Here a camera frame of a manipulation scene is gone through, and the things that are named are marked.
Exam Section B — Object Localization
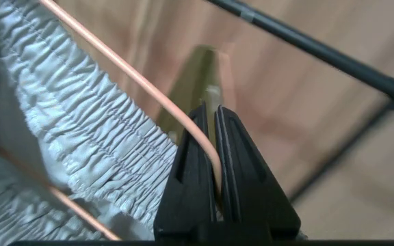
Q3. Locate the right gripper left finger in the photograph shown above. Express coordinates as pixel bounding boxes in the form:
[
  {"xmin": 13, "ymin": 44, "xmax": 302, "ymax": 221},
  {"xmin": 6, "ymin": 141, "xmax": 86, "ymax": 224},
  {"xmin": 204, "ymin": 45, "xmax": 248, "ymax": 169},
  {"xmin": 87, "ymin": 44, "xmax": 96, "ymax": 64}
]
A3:
[{"xmin": 153, "ymin": 102, "xmax": 218, "ymax": 240}]

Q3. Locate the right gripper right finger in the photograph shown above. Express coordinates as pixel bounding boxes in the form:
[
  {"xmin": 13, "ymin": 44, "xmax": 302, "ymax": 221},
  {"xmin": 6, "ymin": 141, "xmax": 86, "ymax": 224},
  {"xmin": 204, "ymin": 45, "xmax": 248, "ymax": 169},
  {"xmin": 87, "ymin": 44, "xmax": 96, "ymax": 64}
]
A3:
[{"xmin": 215, "ymin": 105, "xmax": 302, "ymax": 240}]

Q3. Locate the green long-sleeved shirt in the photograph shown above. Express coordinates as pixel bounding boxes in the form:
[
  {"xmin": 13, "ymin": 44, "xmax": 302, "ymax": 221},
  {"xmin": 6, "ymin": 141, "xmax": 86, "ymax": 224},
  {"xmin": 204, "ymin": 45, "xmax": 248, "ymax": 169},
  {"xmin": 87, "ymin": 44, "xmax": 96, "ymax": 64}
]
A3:
[{"xmin": 155, "ymin": 44, "xmax": 225, "ymax": 144}]

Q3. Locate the pink clothes hanger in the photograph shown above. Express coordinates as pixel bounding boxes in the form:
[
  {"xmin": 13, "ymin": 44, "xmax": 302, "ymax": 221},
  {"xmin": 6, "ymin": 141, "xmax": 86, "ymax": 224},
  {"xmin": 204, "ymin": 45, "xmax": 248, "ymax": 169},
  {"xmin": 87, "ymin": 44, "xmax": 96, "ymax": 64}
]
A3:
[{"xmin": 0, "ymin": 0, "xmax": 222, "ymax": 241}]

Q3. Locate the pale grey garment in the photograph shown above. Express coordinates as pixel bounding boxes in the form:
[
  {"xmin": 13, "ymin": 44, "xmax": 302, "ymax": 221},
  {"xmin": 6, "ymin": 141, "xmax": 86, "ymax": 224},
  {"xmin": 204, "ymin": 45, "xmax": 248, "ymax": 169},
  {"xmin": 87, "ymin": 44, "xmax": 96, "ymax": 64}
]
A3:
[{"xmin": 0, "ymin": 0, "xmax": 179, "ymax": 242}]

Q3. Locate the black clothes rack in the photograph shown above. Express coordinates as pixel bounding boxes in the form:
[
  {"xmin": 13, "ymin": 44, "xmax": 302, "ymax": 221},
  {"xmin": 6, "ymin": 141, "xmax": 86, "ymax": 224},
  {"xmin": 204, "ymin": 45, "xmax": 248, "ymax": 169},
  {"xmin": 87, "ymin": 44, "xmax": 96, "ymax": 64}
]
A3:
[{"xmin": 205, "ymin": 0, "xmax": 394, "ymax": 202}]

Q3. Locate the beige curtain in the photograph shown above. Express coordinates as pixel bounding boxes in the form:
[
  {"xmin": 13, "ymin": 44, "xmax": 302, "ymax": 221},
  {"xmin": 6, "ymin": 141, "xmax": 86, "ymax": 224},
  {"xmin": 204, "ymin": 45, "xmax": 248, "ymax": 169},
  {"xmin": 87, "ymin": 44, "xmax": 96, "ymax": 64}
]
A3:
[{"xmin": 55, "ymin": 0, "xmax": 394, "ymax": 240}]

